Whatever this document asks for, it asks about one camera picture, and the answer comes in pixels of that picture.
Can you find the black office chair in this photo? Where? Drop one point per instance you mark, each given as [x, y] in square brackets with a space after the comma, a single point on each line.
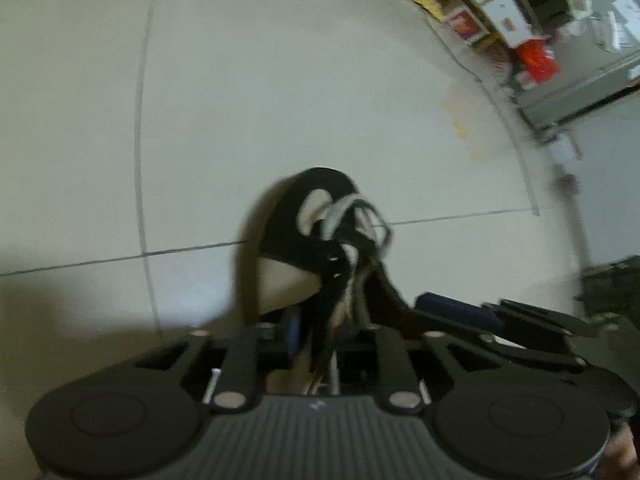
[611, 288]

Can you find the right hand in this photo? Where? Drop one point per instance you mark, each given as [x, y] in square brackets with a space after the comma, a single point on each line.
[619, 461]

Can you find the red plastic bag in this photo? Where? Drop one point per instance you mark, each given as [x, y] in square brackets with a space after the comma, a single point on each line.
[537, 60]

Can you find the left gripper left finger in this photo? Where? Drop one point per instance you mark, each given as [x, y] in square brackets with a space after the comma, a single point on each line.
[259, 362]

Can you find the grey shoelace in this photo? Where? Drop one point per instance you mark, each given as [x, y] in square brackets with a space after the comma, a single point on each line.
[355, 221]

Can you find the black and white shoe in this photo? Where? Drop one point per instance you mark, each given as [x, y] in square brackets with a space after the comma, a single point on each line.
[330, 289]

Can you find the red framed picture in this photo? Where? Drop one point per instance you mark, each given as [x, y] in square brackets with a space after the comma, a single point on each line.
[466, 25]

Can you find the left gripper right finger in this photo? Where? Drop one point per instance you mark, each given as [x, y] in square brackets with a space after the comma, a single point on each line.
[374, 362]

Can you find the grey metal cabinet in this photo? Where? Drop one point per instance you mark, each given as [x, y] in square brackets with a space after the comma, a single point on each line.
[588, 75]

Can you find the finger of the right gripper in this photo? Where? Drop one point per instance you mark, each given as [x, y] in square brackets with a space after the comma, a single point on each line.
[459, 312]

